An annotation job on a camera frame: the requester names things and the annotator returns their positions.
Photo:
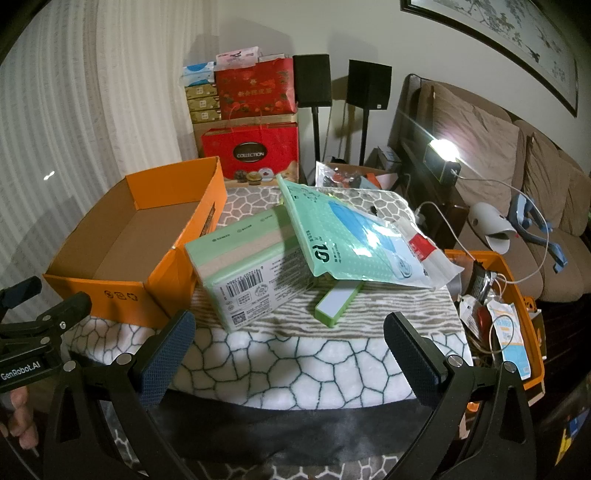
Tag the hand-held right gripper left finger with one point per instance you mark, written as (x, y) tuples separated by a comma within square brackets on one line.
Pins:
[(168, 357)]

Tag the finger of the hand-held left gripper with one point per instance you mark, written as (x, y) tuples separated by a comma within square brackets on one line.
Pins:
[(18, 295), (60, 311)]

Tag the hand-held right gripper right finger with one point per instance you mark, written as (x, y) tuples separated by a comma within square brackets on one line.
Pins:
[(413, 362)]

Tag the orange cardboard box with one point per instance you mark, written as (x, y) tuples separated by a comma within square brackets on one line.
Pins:
[(161, 272)]

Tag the small green white box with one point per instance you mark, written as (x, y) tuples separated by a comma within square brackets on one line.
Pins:
[(334, 304)]

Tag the clear packet with red label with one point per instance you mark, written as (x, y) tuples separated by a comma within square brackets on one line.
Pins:
[(434, 258)]

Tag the green tissue pack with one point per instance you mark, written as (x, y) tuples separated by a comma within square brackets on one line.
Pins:
[(258, 277)]

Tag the green blue face mask packet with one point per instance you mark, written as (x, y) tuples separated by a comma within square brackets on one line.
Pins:
[(341, 230)]

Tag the person's left hand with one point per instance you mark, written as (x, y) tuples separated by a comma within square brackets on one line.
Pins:
[(22, 415)]

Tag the white blue packet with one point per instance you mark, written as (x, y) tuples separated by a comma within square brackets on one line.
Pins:
[(508, 334)]

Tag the black snack packet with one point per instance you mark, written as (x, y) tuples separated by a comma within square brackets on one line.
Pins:
[(478, 279)]

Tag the patterned fleece blanket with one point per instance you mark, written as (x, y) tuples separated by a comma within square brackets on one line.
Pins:
[(277, 364)]

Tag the orange storage bin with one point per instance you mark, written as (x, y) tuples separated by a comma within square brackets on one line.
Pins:
[(535, 364)]

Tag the brown sofa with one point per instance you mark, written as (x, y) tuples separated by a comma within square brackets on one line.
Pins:
[(517, 263)]

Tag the white grey curved device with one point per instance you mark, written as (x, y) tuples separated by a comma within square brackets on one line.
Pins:
[(489, 221)]

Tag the blue grey neck device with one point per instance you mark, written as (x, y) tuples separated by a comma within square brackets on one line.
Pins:
[(521, 210)]

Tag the cardboard box of clutter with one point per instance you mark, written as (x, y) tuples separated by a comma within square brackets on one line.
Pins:
[(351, 177)]

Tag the small white blue carton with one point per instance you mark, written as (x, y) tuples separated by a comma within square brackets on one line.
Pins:
[(388, 159)]

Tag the white striped curtain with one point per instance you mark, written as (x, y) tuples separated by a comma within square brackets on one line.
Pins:
[(92, 92)]

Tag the red gift bags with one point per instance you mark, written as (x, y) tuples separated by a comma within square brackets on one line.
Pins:
[(251, 147)]

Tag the brown sofa cushion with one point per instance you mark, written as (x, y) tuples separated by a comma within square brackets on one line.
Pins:
[(554, 184), (466, 129)]

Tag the gold box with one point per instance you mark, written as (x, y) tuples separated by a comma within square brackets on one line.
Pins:
[(204, 117), (202, 91), (203, 104)]

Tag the blue white tissue pack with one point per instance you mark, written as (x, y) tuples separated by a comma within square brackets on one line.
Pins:
[(198, 74)]

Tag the black speaker on stand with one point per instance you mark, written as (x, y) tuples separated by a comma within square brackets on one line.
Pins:
[(369, 85)]

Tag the red gift bag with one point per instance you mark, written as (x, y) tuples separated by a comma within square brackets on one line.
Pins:
[(254, 87)]

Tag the black chair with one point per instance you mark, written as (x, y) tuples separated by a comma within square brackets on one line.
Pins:
[(312, 81)]

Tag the pink white tissue pack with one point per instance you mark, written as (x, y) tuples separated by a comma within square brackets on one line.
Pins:
[(238, 57)]

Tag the framed ink painting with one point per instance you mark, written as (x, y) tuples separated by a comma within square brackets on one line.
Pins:
[(508, 41)]

